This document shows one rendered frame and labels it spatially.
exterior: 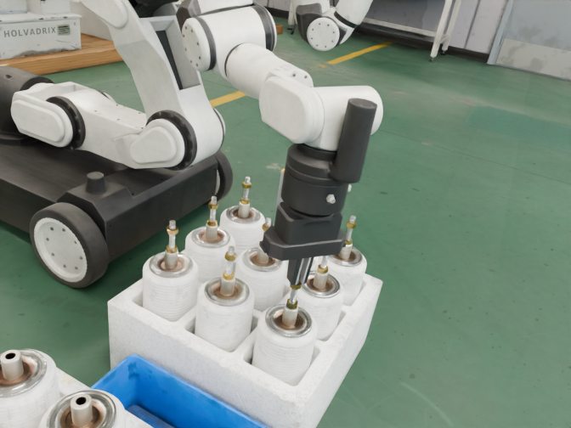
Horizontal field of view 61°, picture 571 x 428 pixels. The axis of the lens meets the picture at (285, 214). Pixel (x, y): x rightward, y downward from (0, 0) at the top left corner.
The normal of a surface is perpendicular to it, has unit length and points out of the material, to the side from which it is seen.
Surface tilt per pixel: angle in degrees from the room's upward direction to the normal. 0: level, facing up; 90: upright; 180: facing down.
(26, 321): 0
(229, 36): 66
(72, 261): 90
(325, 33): 98
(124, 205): 46
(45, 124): 90
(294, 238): 90
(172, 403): 88
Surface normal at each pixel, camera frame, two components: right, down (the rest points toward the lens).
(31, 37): 0.89, 0.32
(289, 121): -0.82, 0.17
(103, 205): 0.73, -0.37
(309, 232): 0.39, 0.50
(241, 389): -0.47, 0.37
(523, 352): 0.14, -0.86
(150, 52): -0.33, 0.73
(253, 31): 0.48, 0.10
